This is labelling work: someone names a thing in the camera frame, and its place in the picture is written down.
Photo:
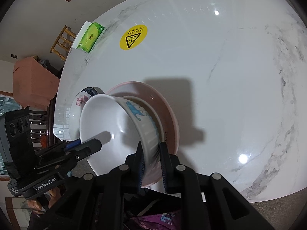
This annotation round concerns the blue patterned plate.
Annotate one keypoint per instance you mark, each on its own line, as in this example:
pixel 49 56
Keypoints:
pixel 92 90

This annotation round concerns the purple patterned clothing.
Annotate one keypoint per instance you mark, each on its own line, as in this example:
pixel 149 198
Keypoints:
pixel 148 221

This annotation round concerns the white plate pink flowers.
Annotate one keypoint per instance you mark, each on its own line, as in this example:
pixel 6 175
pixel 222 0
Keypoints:
pixel 76 109

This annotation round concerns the yellow round warning sticker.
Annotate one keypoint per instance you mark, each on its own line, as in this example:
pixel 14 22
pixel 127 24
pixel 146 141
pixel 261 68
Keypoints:
pixel 133 38

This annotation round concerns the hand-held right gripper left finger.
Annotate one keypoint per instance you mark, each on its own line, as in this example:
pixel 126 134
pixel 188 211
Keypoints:
pixel 141 164

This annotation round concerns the dark wooden chair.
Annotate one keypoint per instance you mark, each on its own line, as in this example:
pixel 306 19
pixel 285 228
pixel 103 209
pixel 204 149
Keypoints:
pixel 50 115

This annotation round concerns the person's left hand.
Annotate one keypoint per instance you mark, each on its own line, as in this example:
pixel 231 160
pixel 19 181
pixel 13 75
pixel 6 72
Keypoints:
pixel 34 204

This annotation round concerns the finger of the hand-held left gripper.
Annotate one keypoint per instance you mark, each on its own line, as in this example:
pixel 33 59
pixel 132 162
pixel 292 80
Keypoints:
pixel 73 143
pixel 86 147

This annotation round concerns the person's left forearm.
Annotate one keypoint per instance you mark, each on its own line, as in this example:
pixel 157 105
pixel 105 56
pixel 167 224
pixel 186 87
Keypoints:
pixel 38 222

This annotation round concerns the large pink bowl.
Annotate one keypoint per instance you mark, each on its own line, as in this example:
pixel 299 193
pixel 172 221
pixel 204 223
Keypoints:
pixel 169 115

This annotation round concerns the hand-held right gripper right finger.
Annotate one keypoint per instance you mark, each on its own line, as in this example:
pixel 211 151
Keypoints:
pixel 163 165

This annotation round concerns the green tissue pack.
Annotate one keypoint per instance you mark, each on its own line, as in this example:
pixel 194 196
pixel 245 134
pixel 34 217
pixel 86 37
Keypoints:
pixel 92 37

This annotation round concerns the light wooden stool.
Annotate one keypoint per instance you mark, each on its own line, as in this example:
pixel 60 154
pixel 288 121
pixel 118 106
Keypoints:
pixel 63 40

